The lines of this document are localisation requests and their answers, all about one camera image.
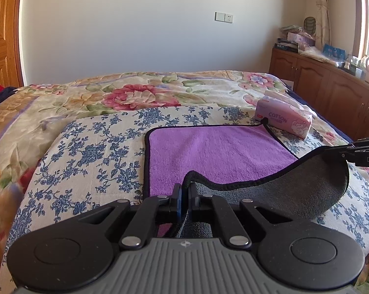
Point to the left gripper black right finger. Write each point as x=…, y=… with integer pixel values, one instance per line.
x=215, y=211

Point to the white wall switch socket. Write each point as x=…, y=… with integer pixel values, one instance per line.
x=223, y=17

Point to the pink cotton tissue pack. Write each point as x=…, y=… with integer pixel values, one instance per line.
x=284, y=113

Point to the wooden door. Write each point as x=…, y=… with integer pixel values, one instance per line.
x=10, y=66

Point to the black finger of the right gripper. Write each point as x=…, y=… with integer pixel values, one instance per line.
x=338, y=153

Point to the purple and grey towel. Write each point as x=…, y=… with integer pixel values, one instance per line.
x=243, y=161

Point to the blue floral white sheet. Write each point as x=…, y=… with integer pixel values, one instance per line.
x=99, y=159

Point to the floral beige bed blanket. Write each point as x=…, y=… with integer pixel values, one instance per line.
x=32, y=117

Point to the beige patterned curtain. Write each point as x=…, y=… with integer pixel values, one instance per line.
x=323, y=26

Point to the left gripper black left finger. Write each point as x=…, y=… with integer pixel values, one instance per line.
x=153, y=212

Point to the wooden side cabinet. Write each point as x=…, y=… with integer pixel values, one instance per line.
x=342, y=99

